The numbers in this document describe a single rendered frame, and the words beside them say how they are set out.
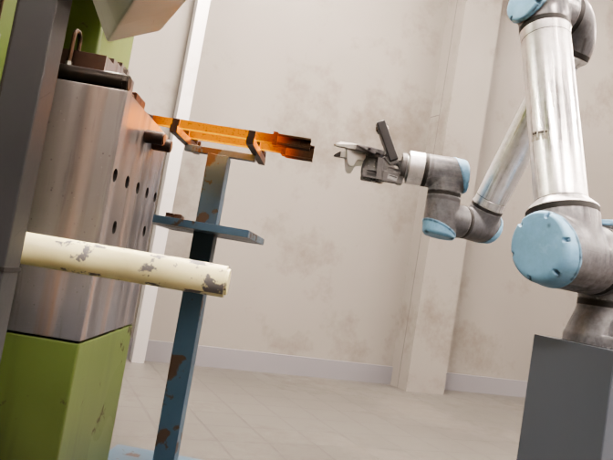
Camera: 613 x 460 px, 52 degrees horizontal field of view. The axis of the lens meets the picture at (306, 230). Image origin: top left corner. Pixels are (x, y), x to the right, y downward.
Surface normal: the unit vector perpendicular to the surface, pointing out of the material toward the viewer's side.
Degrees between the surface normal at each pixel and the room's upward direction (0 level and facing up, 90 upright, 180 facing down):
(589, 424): 90
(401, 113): 90
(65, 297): 90
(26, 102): 90
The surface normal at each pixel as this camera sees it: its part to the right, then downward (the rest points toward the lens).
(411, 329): -0.90, -0.18
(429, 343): 0.40, 0.00
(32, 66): 0.04, -0.07
